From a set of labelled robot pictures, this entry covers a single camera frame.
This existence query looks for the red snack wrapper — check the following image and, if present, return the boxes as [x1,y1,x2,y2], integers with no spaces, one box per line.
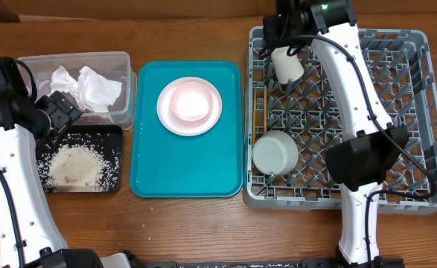
[76,109,111,125]

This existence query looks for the white napkin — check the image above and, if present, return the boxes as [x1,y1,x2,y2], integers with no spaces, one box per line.
[50,66,122,112]

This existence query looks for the cream cup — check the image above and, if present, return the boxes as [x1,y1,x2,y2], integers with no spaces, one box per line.
[271,46,304,84]

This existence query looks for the white rice pile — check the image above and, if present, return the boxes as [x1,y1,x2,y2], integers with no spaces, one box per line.
[36,135,121,193]

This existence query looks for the wooden chopstick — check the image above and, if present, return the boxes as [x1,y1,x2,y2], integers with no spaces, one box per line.
[252,88,258,146]
[263,85,268,134]

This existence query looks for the white bowl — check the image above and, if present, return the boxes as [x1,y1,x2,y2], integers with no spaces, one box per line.
[252,130,300,176]

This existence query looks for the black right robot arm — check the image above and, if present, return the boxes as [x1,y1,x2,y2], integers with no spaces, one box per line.
[259,1,409,267]

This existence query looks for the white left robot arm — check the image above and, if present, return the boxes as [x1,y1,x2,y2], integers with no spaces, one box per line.
[0,57,144,268]

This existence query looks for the clear plastic bin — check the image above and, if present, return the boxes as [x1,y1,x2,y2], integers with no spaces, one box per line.
[19,51,137,130]

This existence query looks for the black plastic tray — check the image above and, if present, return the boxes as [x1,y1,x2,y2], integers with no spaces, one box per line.
[35,124,124,194]

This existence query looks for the grey dish rack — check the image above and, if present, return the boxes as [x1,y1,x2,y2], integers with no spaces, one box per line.
[243,26,437,215]

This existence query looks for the teal serving tray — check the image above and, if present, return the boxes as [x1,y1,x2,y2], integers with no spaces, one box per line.
[130,61,244,198]

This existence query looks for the pink plate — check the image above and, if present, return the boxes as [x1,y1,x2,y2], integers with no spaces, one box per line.
[156,77,223,136]

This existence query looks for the cardboard backdrop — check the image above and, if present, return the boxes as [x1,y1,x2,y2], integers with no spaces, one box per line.
[0,0,437,22]

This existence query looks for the pink small bowl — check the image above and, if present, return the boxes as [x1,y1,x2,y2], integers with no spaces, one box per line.
[170,82,212,121]

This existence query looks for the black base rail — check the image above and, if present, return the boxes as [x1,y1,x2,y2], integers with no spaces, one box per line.
[139,257,405,268]

